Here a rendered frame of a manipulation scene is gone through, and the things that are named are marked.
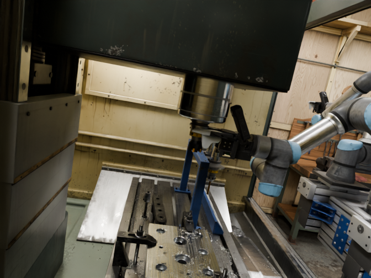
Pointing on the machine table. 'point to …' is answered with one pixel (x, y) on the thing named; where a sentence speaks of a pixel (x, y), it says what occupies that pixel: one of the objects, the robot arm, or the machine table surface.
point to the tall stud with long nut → (146, 203)
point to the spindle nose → (204, 99)
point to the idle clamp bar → (157, 205)
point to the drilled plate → (150, 254)
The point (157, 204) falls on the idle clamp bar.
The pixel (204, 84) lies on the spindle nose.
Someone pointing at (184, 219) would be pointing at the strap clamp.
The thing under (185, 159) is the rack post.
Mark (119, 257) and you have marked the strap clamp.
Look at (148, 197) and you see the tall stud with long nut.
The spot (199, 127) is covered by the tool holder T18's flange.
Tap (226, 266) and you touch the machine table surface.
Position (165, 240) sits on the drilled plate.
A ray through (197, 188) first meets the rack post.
